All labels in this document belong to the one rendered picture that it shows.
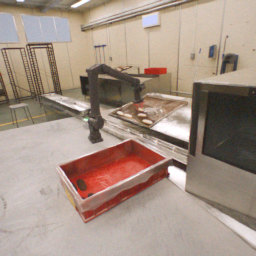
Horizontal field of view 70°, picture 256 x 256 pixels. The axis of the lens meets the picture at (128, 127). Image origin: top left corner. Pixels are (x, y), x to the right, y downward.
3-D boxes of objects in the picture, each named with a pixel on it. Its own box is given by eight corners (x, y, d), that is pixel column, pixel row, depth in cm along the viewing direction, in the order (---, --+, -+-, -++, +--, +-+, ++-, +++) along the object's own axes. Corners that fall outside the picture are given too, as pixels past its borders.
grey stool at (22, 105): (28, 120, 458) (24, 102, 441) (34, 123, 434) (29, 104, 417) (12, 124, 434) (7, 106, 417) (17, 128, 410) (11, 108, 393)
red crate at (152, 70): (143, 73, 501) (143, 68, 496) (152, 72, 523) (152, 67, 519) (159, 74, 466) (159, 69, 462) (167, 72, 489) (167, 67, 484)
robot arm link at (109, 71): (92, 71, 129) (102, 71, 122) (94, 62, 129) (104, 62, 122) (131, 85, 162) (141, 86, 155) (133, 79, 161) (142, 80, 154)
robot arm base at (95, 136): (87, 138, 141) (92, 144, 131) (86, 128, 138) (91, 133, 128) (98, 135, 145) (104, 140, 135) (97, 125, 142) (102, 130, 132)
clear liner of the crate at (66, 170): (56, 181, 93) (52, 165, 89) (133, 150, 118) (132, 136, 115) (83, 227, 67) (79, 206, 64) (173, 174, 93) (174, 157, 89)
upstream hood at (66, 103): (41, 99, 269) (40, 94, 266) (53, 97, 280) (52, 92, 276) (81, 118, 179) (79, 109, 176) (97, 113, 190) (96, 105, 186)
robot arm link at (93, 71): (82, 63, 122) (91, 63, 115) (98, 63, 131) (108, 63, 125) (87, 127, 137) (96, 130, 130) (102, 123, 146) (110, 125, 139)
